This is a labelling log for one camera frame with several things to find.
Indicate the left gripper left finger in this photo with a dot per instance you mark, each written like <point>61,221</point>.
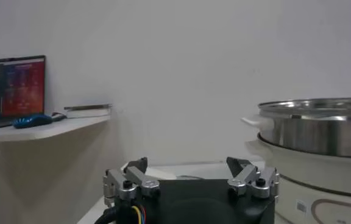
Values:
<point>133,176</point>

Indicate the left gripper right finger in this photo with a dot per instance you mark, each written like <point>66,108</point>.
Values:
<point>248,175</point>

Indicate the stainless steel steamer basket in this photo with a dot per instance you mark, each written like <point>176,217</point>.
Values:
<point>315,134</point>

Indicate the white electric cooker base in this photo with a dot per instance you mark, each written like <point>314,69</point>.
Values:
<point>315,176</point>

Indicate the black flat box device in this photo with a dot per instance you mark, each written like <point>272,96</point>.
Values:
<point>87,106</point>

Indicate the white side table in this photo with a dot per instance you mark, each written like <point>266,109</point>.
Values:
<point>41,129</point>

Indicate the blue computer mouse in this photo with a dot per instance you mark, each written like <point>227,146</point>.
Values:
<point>30,120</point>

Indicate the black laptop with red screen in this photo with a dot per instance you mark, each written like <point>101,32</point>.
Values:
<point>20,88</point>

